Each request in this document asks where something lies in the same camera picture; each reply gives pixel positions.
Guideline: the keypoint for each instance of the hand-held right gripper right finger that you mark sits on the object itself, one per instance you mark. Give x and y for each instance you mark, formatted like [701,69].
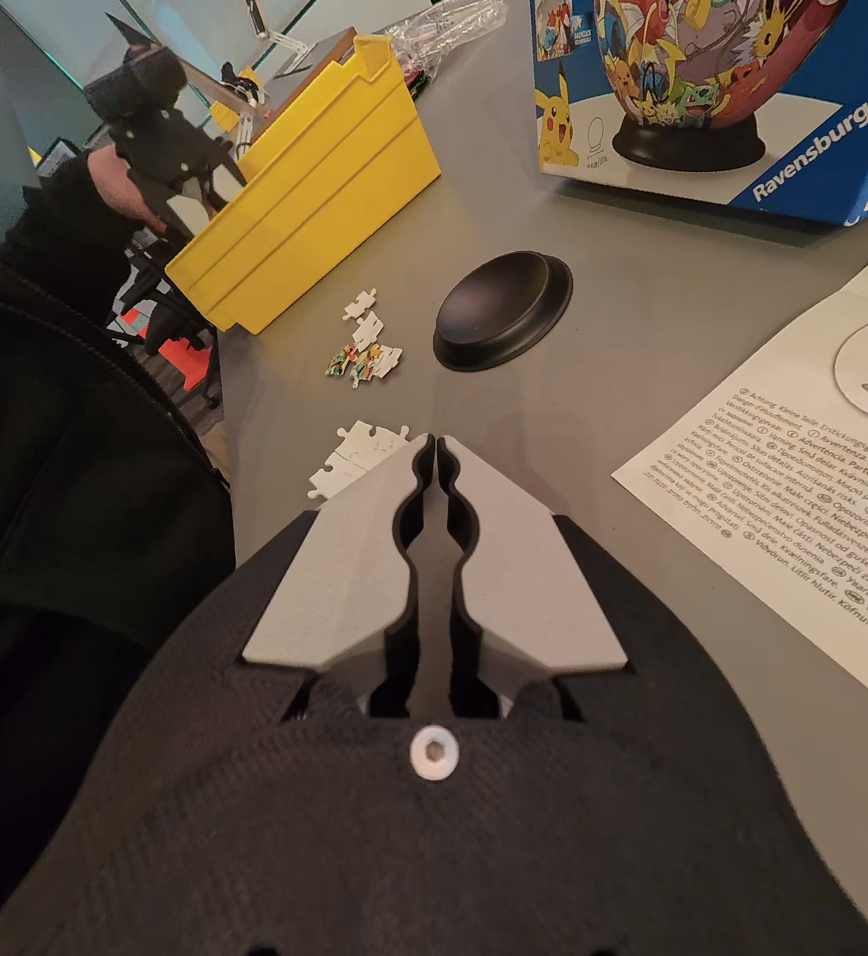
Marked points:
[538,582]

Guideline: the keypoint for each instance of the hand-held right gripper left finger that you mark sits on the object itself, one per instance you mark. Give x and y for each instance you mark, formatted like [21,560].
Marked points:
[337,582]

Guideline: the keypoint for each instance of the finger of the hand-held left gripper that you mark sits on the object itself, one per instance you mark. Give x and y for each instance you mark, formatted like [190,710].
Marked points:
[225,181]
[189,213]

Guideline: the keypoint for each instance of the yellow plastic bin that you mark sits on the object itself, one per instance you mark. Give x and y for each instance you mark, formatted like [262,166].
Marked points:
[314,194]

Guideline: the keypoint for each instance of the joined white puzzle section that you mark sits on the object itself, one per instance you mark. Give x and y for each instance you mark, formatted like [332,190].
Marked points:
[352,448]

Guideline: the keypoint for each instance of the white puzzle piece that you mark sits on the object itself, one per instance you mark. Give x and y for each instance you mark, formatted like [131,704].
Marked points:
[359,305]
[388,362]
[368,332]

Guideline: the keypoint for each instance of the colourful printed puzzle piece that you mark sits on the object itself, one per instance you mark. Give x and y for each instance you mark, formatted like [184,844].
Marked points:
[363,367]
[339,364]

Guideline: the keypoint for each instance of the person's left forearm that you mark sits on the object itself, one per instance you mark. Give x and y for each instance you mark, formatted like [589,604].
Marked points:
[61,239]

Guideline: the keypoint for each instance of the black round puzzle stand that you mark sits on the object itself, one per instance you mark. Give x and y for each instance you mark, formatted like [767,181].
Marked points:
[497,306]

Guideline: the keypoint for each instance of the printed puzzle box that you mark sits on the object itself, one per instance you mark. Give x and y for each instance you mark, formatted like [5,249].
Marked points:
[665,175]

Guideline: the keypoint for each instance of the person's left hand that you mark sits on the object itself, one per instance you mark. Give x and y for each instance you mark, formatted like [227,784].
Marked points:
[117,183]

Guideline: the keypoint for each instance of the yellow black device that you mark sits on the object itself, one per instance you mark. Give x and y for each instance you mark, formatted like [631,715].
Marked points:
[244,83]

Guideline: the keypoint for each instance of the grey framed cabinet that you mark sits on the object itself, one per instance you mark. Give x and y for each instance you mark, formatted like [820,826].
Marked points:
[57,160]

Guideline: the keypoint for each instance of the red floor object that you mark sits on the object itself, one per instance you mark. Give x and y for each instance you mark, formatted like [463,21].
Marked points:
[184,362]

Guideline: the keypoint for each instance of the person's beige trousers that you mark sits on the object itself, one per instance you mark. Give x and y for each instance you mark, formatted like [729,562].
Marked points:
[219,459]

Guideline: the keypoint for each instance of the brown wooden board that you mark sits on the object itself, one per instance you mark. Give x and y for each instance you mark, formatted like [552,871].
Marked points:
[337,45]

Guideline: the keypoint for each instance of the white instruction sheet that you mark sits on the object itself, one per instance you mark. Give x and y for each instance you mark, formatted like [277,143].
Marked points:
[762,485]

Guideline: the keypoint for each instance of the clear plastic bag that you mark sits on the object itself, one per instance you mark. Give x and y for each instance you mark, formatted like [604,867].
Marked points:
[441,30]

